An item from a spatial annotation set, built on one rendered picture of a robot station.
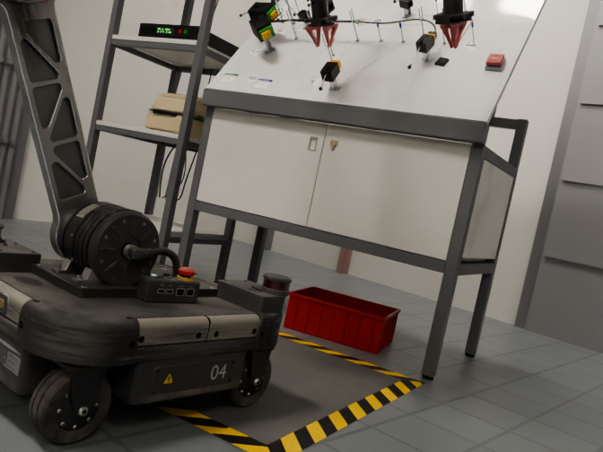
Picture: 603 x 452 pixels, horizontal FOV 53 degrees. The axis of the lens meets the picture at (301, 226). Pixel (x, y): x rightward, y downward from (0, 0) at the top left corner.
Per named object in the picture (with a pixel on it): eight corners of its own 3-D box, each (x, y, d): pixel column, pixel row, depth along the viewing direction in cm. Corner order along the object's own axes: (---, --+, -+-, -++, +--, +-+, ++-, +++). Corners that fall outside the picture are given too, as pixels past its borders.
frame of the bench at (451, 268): (431, 381, 200) (485, 144, 196) (170, 290, 259) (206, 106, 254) (475, 356, 252) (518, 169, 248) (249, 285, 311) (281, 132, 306)
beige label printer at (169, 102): (179, 134, 260) (187, 90, 259) (142, 127, 270) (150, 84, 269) (219, 145, 287) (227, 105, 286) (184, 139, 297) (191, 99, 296)
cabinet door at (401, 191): (445, 260, 200) (471, 143, 197) (305, 226, 227) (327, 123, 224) (447, 260, 202) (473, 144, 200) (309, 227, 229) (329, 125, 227)
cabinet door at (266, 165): (305, 226, 227) (327, 123, 225) (196, 199, 254) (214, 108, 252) (308, 226, 229) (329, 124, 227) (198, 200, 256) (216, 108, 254)
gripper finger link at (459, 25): (446, 45, 184) (445, 13, 180) (467, 46, 180) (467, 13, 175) (435, 50, 180) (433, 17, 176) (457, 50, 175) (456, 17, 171)
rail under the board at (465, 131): (481, 143, 192) (485, 122, 192) (200, 103, 251) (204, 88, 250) (485, 145, 197) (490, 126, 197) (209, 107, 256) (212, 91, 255)
